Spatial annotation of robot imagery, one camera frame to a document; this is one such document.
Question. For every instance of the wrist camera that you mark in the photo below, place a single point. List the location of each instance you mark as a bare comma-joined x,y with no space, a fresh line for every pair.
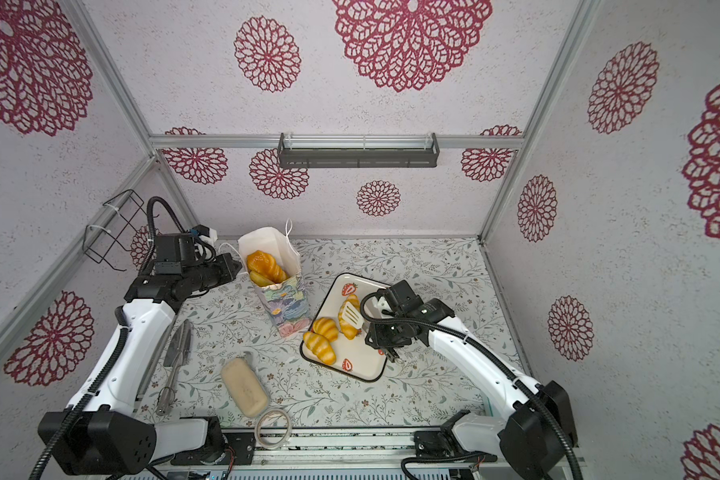
402,300
174,253

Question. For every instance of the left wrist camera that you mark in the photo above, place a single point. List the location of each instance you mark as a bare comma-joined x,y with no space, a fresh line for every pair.
174,253

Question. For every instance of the croissant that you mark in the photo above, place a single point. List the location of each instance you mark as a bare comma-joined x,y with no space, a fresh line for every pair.
259,279
349,332
320,346
326,327

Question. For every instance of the black wire wall holder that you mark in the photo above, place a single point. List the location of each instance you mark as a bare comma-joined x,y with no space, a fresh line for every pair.
122,229

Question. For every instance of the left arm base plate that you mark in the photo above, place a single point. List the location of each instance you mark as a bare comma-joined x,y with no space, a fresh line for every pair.
236,448

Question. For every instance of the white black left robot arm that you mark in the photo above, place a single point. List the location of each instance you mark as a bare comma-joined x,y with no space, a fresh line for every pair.
97,432

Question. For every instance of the clear tape roll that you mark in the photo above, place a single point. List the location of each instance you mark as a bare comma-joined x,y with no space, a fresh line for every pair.
273,429

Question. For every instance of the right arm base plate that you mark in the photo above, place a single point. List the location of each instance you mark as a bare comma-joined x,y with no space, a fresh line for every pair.
442,446

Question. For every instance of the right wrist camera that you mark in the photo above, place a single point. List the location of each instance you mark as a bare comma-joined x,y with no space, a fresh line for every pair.
402,300

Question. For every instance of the white strawberry tray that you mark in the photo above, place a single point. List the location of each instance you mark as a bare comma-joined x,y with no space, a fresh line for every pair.
354,357

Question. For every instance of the floral white paper bag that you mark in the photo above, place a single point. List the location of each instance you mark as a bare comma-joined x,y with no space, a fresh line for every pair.
286,303

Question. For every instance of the metal whisk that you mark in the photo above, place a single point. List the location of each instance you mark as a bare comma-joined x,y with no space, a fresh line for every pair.
176,356

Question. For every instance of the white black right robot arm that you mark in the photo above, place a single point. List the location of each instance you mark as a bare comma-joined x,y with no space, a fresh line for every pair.
533,428

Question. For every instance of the beige oval bread loaf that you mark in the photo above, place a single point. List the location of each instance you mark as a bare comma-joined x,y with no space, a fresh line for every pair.
244,387

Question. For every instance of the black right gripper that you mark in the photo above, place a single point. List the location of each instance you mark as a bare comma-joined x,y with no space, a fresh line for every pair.
377,339

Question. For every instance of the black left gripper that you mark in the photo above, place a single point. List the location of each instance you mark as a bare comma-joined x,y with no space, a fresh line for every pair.
224,261

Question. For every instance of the black wall shelf rack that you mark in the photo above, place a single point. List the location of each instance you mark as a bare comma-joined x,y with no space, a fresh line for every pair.
356,153

